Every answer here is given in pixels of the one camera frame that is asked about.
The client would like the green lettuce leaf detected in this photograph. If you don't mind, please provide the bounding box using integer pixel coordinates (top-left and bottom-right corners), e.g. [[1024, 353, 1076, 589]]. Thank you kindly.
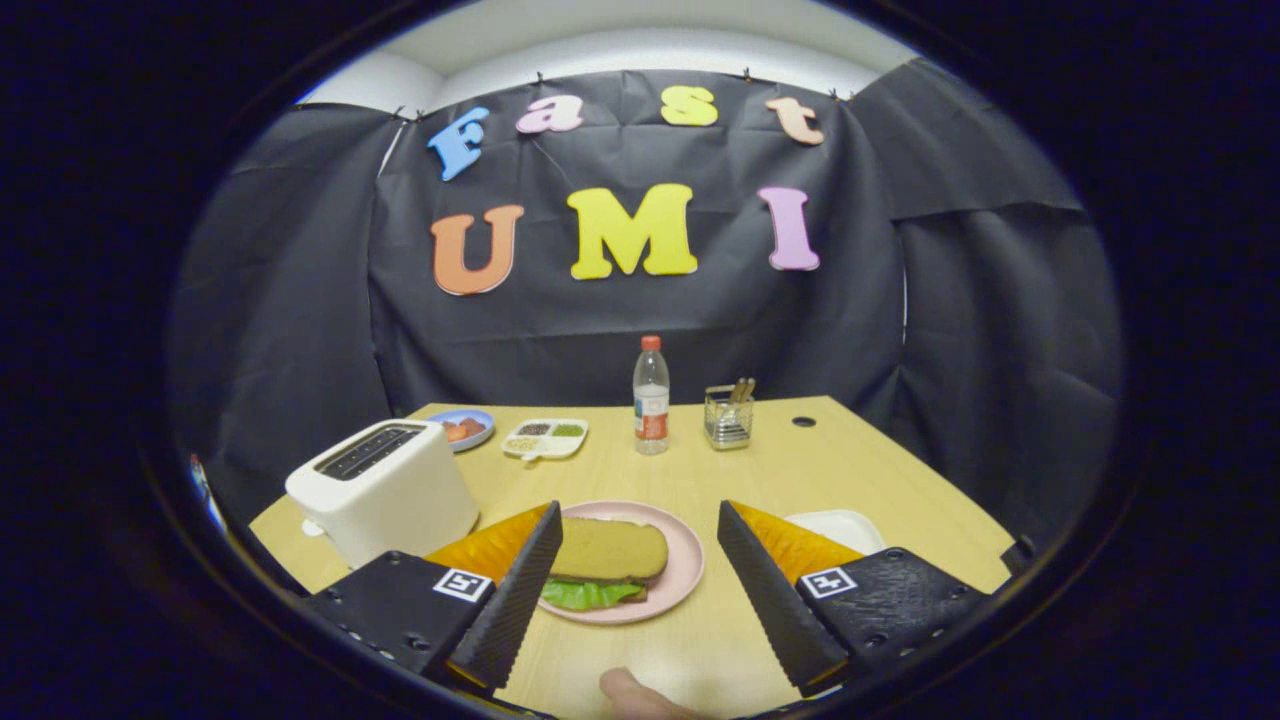
[[541, 578, 646, 612]]

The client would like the pink round plate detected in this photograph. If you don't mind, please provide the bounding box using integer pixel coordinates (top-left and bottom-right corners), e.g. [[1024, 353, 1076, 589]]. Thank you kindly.
[[537, 500, 706, 626]]

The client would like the blue round plate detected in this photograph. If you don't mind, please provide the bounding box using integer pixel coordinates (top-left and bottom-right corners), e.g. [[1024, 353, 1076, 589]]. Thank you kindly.
[[428, 408, 496, 453]]

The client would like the clear bottle with red cap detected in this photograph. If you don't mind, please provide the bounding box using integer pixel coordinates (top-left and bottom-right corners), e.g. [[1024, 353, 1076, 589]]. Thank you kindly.
[[633, 335, 671, 456]]

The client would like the brown bread slice with ham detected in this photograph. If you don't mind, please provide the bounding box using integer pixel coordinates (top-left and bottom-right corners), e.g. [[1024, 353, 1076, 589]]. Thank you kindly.
[[545, 580, 651, 606]]

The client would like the metal wire cutlery holder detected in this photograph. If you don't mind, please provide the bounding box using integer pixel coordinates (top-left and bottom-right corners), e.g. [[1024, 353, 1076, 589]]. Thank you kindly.
[[703, 384, 754, 451]]

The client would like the white divided dish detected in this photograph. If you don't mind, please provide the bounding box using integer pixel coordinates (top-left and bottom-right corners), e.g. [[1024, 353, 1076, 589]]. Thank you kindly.
[[501, 418, 590, 463]]

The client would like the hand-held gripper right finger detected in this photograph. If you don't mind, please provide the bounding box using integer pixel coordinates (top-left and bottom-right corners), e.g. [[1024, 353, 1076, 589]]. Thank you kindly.
[[716, 500, 991, 699]]

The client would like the plain brown bread slice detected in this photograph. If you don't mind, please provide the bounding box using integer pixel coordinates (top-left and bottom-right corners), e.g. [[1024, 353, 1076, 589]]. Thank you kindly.
[[548, 516, 669, 582]]

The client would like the white toaster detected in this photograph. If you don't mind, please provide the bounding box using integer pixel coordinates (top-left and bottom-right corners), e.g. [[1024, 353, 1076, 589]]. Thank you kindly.
[[285, 419, 481, 570]]

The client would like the black backdrop cloth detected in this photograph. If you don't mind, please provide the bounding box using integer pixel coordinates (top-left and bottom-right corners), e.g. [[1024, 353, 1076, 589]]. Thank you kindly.
[[165, 55, 1126, 561]]

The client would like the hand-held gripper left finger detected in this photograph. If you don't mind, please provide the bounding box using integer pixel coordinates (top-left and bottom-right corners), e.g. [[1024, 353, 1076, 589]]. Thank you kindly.
[[300, 500, 564, 696]]

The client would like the white square plate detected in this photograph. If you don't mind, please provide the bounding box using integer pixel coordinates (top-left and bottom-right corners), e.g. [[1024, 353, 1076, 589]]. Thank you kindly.
[[785, 509, 887, 557]]

